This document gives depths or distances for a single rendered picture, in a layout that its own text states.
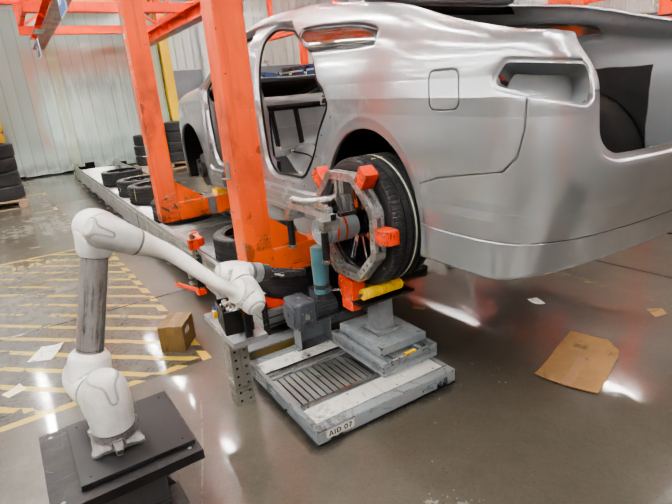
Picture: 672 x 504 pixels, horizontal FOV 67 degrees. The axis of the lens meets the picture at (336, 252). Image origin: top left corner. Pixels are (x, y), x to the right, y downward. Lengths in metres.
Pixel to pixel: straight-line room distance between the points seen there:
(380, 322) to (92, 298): 1.45
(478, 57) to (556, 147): 0.42
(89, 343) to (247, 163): 1.19
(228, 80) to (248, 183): 0.52
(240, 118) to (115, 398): 1.46
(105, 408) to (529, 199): 1.67
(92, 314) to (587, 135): 1.88
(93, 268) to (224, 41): 1.28
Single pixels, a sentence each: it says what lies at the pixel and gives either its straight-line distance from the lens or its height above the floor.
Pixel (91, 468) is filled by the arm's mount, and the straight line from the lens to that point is 2.10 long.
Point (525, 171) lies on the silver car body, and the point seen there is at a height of 1.18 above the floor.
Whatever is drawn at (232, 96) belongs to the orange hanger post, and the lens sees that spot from 2.71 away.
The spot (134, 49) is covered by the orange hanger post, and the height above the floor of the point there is 1.93.
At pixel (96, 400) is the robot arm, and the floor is 0.54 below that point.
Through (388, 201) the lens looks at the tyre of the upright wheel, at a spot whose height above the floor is 1.00.
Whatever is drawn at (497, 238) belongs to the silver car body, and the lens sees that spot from 2.02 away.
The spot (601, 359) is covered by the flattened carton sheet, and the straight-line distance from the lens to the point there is 3.14.
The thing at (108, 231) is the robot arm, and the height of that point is 1.11.
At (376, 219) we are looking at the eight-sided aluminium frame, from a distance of 2.32.
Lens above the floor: 1.50
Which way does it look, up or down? 18 degrees down
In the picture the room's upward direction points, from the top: 5 degrees counter-clockwise
